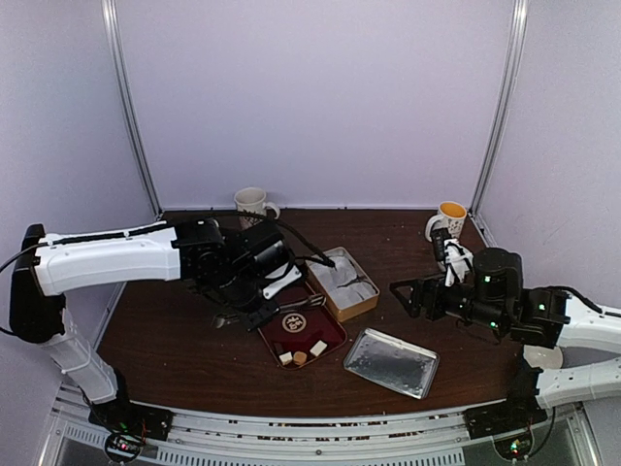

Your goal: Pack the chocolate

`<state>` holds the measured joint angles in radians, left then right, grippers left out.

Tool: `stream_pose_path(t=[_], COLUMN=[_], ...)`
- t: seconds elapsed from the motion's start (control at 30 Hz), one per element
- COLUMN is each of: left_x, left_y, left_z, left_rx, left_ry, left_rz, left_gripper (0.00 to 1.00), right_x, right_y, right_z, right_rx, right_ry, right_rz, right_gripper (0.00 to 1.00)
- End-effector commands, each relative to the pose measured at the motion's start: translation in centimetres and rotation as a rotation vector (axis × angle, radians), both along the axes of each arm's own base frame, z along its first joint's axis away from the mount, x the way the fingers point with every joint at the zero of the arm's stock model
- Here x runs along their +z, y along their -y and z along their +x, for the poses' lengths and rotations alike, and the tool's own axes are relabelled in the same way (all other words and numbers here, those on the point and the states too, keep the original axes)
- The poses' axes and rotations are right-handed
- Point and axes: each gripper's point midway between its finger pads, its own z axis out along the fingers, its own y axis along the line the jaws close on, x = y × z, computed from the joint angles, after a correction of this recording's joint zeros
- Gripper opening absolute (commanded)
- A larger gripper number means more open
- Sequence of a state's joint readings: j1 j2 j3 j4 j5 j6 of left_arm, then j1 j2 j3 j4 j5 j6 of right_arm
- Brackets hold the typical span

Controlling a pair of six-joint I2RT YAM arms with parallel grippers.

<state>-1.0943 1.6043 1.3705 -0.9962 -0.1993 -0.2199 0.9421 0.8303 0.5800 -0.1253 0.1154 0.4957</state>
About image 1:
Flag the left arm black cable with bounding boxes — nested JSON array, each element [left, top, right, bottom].
[[0, 209, 337, 336]]

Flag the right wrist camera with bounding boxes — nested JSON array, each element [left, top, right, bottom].
[[431, 228, 474, 287]]

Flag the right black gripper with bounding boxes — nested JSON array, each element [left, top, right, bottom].
[[390, 272, 507, 334]]

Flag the left aluminium frame post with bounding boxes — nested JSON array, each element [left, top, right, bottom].
[[101, 0, 163, 218]]

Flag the front aluminium rail frame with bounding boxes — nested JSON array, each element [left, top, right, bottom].
[[34, 383, 604, 465]]

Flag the dark red lacquer tray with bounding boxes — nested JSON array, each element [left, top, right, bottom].
[[258, 284, 347, 371]]

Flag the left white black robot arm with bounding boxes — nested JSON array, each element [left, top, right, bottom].
[[8, 217, 302, 431]]

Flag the beige illustrated tin lid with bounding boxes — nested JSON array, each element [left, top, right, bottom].
[[343, 328, 440, 399]]

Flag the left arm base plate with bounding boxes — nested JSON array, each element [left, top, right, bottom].
[[88, 403, 174, 441]]

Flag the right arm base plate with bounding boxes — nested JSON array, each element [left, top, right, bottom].
[[463, 400, 548, 440]]

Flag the white rectangular chocolate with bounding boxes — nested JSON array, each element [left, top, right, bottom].
[[310, 340, 327, 357]]

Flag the white mug yellow interior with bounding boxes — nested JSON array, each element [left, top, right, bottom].
[[424, 201, 468, 242]]

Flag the white bowl near right base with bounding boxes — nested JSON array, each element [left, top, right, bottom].
[[523, 346, 564, 369]]

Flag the tall floral beige mug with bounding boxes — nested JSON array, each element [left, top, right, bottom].
[[234, 186, 280, 219]]

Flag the beige chocolate tin box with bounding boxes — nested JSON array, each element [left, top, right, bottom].
[[306, 247, 380, 323]]

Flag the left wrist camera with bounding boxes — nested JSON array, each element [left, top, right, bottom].
[[262, 266, 302, 300]]

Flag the white paper cup liner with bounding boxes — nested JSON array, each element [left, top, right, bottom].
[[327, 283, 359, 310], [350, 282, 377, 301], [334, 255, 356, 281]]

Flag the right aluminium frame post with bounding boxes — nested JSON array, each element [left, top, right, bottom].
[[470, 0, 530, 218]]

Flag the brown round chocolate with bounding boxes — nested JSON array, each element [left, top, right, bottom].
[[293, 351, 308, 366]]

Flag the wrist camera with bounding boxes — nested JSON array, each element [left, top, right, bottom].
[[262, 266, 302, 300], [431, 228, 474, 287]]

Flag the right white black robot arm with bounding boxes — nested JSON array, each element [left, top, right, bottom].
[[389, 274, 620, 429]]

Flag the white square chocolate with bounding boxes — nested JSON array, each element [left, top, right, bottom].
[[278, 351, 293, 366]]

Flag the black tongs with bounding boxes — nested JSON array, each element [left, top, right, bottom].
[[212, 293, 326, 329]]

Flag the aluminium frame post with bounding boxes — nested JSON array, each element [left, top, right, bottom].
[[470, 0, 530, 218], [101, 0, 163, 218]]

